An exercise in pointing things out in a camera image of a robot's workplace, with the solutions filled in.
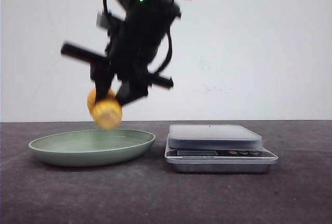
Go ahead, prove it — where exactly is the yellow corn cob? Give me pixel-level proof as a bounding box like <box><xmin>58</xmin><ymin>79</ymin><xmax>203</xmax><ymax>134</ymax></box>
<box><xmin>87</xmin><ymin>88</ymin><xmax>122</xmax><ymax>130</ymax></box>

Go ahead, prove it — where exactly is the green round plate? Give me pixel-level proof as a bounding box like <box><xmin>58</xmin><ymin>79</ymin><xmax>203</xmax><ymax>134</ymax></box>
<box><xmin>28</xmin><ymin>129</ymin><xmax>156</xmax><ymax>167</ymax></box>

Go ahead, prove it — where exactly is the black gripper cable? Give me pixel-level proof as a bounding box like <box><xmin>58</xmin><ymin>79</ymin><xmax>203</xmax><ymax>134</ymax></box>
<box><xmin>147</xmin><ymin>24</ymin><xmax>174</xmax><ymax>76</ymax></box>

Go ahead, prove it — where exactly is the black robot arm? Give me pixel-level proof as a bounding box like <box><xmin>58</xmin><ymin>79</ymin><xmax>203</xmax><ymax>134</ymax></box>
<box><xmin>61</xmin><ymin>0</ymin><xmax>181</xmax><ymax>105</ymax></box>

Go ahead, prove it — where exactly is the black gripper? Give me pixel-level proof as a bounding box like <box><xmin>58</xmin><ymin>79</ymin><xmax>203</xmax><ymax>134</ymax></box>
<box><xmin>60</xmin><ymin>0</ymin><xmax>181</xmax><ymax>106</ymax></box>

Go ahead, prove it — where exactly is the silver digital kitchen scale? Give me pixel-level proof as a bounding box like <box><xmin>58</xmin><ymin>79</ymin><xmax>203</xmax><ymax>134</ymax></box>
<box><xmin>164</xmin><ymin>124</ymin><xmax>278</xmax><ymax>173</ymax></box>

